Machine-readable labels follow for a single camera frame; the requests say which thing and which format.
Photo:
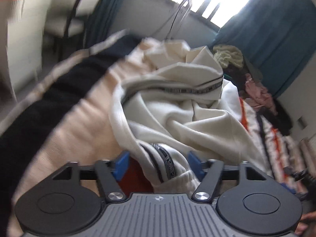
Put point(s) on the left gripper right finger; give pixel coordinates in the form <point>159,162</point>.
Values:
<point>209,173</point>

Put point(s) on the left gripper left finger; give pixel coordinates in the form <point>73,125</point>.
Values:
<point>109,174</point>

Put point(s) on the white zip hoodie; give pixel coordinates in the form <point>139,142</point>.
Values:
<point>185,105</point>

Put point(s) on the dark clothes pile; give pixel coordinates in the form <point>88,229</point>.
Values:
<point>238,76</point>

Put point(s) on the black headboard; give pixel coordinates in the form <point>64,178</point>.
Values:
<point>279,120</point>

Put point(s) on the striped bed blanket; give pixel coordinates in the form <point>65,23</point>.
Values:
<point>66,118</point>

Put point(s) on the pink garment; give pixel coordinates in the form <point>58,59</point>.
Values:
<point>258,95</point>

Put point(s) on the yellow-green knit cloth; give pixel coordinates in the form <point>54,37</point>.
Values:
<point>227,55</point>

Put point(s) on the blue curtain left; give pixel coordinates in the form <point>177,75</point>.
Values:
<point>100,21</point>

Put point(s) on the blue curtain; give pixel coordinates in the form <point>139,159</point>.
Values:
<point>100,21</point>
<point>276,36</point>

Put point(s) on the blue curtain right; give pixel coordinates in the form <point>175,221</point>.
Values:
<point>276,36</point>

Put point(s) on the garment steamer stand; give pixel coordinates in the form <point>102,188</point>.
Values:
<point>176,20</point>

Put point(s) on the white black chair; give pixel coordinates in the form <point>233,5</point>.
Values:
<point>67,19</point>

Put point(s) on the white dresser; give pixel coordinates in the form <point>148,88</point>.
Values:
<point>22,28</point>

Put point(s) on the wall switch plate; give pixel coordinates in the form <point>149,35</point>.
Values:
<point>301,122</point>

